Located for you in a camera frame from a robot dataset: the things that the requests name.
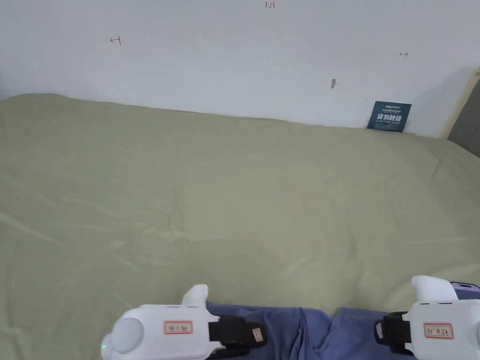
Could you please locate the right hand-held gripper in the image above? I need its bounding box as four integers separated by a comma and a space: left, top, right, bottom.
374, 275, 480, 360

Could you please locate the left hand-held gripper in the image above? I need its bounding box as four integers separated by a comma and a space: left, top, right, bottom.
100, 284, 268, 360

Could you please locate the dark blue garment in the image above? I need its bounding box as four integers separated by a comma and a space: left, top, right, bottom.
204, 300, 417, 360

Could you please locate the purple phone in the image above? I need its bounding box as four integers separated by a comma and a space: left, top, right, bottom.
450, 281, 480, 301

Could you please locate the bed with pale green sheet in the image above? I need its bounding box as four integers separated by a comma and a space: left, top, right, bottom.
0, 93, 480, 360

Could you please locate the dark blue printed card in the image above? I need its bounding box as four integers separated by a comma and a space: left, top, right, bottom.
366, 101, 413, 133

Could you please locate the grey padded headboard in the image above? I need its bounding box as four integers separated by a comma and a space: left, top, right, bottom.
438, 65, 480, 159

